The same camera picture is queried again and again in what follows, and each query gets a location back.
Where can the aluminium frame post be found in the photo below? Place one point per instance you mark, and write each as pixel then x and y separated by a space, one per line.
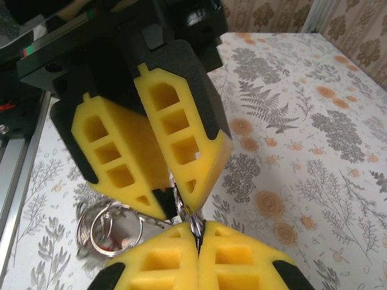
pixel 314 15

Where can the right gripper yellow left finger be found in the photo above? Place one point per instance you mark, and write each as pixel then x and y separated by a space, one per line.
pixel 163 266

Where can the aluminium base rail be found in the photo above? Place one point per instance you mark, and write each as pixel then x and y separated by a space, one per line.
pixel 18 175

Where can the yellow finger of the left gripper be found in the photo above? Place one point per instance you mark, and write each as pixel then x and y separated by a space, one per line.
pixel 184 127
pixel 127 157

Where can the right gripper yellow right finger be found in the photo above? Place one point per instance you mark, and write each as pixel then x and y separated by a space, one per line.
pixel 236 266

